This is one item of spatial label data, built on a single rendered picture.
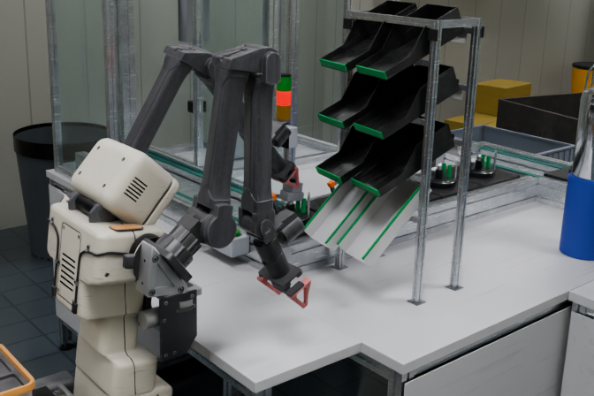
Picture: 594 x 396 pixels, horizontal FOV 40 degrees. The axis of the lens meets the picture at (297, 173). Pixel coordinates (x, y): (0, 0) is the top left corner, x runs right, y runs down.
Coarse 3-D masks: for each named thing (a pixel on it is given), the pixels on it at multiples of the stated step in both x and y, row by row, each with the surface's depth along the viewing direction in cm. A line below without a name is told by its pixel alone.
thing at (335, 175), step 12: (348, 132) 243; (360, 132) 245; (348, 144) 244; (360, 144) 246; (372, 144) 233; (336, 156) 243; (348, 156) 243; (360, 156) 240; (372, 156) 234; (324, 168) 242; (336, 168) 239; (348, 168) 237; (360, 168) 232; (336, 180) 232
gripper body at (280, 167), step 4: (276, 156) 252; (280, 156) 254; (272, 160) 252; (276, 160) 253; (280, 160) 254; (284, 160) 256; (272, 164) 253; (276, 164) 253; (280, 164) 254; (284, 164) 255; (288, 164) 256; (292, 164) 255; (272, 168) 254; (276, 168) 254; (280, 168) 255; (284, 168) 256; (288, 168) 255; (292, 168) 255; (272, 172) 256; (276, 172) 256; (280, 172) 255; (284, 172) 254; (276, 176) 256; (280, 176) 254; (284, 176) 253
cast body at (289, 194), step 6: (294, 180) 262; (288, 186) 262; (300, 186) 263; (282, 192) 262; (288, 192) 261; (294, 192) 262; (300, 192) 263; (282, 198) 262; (288, 198) 261; (294, 198) 262; (300, 198) 264
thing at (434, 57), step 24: (408, 24) 218; (432, 24) 212; (480, 24) 222; (432, 48) 213; (432, 72) 214; (432, 96) 216; (432, 120) 218; (432, 144) 220; (456, 216) 238; (456, 240) 240; (336, 264) 256; (456, 264) 241; (456, 288) 242
